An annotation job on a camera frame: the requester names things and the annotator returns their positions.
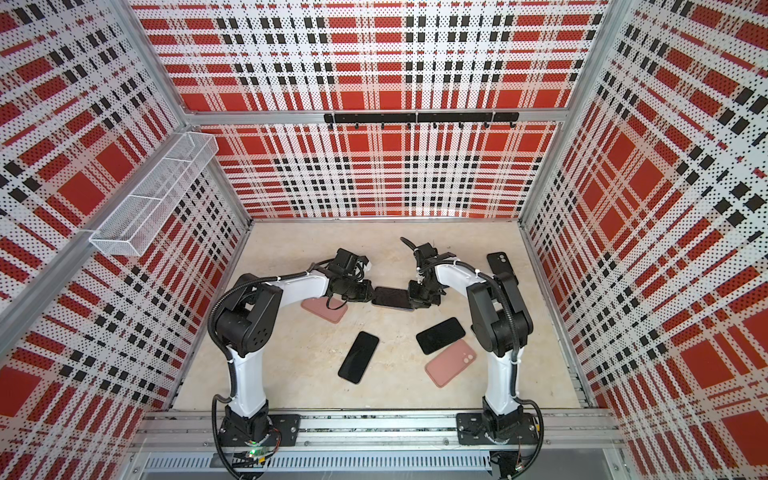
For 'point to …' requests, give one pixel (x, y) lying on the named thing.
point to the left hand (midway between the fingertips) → (375, 300)
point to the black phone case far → (500, 263)
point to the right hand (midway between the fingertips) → (414, 306)
